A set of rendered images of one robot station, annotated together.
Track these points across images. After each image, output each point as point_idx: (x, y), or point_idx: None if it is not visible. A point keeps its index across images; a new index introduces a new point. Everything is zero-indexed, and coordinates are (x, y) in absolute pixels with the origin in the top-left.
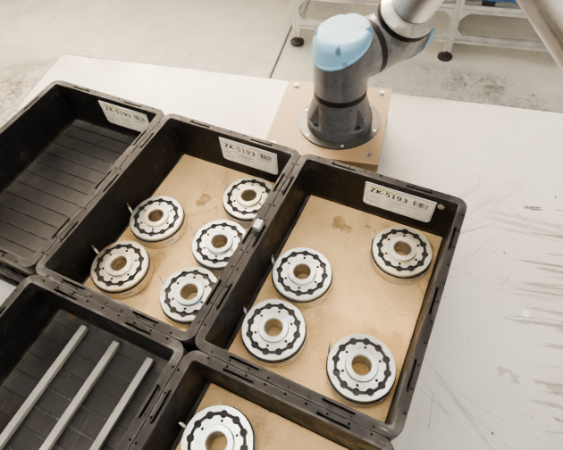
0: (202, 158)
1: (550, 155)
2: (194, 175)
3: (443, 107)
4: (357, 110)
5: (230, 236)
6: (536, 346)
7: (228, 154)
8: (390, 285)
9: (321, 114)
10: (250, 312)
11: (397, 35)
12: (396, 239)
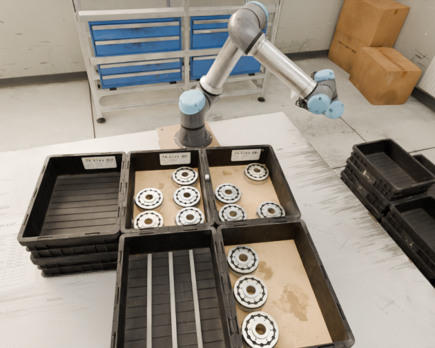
0: (146, 170)
1: (273, 129)
2: (148, 178)
3: (224, 123)
4: (204, 129)
5: (190, 191)
6: (310, 192)
7: (163, 161)
8: (259, 186)
9: (189, 135)
10: (220, 213)
11: (212, 94)
12: (253, 168)
